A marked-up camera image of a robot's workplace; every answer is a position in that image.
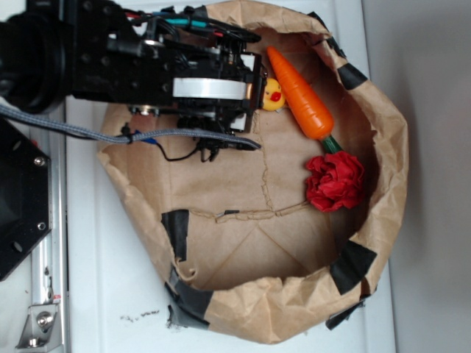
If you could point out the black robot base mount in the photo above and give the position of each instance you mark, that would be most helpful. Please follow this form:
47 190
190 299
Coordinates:
25 206

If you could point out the orange plastic carrot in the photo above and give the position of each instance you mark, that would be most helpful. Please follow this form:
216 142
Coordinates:
308 109

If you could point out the red fabric flower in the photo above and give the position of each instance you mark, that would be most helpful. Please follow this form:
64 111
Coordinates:
336 181

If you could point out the brown paper bag tray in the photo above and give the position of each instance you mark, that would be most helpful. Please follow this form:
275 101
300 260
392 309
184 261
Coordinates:
239 248

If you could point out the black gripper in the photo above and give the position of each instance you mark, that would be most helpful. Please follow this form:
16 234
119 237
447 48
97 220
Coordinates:
165 63

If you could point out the aluminium frame rail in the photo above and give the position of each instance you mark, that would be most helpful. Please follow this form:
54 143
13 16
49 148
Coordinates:
46 328

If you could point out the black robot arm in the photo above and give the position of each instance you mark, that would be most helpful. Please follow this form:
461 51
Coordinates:
37 61

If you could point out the yellow rubber duck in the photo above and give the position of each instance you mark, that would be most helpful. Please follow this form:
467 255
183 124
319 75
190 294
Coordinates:
273 97

